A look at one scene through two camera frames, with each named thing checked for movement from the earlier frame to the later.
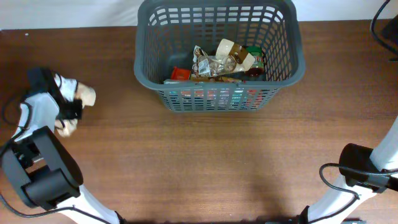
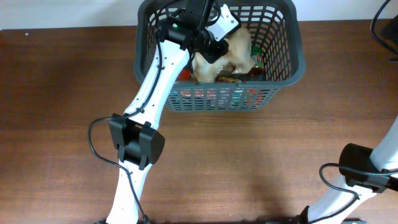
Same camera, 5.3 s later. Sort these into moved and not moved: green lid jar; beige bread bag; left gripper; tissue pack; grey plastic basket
Moved: left gripper; beige bread bag
Not moved: tissue pack; grey plastic basket; green lid jar
